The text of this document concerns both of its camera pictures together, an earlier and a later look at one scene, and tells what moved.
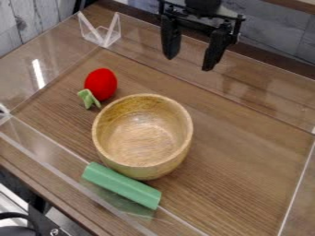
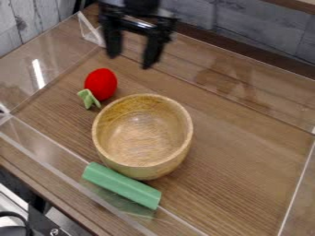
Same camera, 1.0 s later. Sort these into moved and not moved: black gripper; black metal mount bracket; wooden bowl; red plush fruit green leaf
Moved: black gripper
Not moved: black metal mount bracket; wooden bowl; red plush fruit green leaf
